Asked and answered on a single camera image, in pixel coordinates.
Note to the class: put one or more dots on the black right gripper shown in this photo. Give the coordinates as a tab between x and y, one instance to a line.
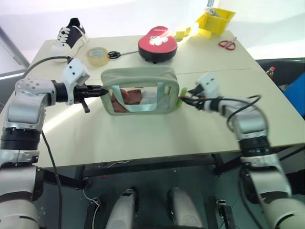
197	93

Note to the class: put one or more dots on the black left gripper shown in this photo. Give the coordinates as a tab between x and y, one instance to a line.
81	92

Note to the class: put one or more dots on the green clear-window zip pouch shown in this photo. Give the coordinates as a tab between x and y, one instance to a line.
138	74

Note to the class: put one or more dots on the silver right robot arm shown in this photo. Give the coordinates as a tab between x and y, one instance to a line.
252	124

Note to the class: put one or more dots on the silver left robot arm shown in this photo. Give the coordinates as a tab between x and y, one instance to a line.
22	112

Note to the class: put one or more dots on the red cloth inside pouch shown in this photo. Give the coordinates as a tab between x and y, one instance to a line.
128	97

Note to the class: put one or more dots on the white cloth inside pouch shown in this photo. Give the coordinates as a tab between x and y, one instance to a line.
152	100

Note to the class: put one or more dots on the clear packing tape roll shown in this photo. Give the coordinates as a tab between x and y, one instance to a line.
91	59

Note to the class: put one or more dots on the black and white sneaker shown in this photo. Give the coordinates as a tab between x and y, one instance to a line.
71	35

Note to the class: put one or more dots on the red and black oval case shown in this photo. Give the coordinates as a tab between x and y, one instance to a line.
157	47

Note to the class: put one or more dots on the small yellow box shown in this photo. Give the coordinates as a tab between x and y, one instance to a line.
182	33

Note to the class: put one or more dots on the yellow plastic storage bin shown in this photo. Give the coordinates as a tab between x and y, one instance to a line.
213	23

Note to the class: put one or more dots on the red capped bottle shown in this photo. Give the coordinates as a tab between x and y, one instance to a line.
271	72

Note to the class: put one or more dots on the white roll in bin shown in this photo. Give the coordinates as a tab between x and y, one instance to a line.
213	11

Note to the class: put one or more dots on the black storage crate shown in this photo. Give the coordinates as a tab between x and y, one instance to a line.
286	65

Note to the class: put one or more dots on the blue box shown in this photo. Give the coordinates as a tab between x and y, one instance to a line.
297	95

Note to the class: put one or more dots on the silver right robot leg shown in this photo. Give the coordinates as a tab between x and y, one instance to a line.
184	210

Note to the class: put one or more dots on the silver robot leg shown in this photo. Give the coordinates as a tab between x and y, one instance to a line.
184	210
121	210

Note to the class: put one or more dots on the silver left robot leg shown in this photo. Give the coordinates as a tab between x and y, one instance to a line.
121	210

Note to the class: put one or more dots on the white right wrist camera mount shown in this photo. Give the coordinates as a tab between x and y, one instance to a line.
209	83

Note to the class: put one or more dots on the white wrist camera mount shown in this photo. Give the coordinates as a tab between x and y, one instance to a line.
209	83
74	71

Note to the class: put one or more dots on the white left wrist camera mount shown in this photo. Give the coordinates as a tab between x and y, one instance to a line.
74	71

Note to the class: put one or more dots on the black metal table frame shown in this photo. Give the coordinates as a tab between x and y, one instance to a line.
147	165

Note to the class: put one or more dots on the black metal stand bracket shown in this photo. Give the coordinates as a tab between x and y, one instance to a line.
226	214
91	217

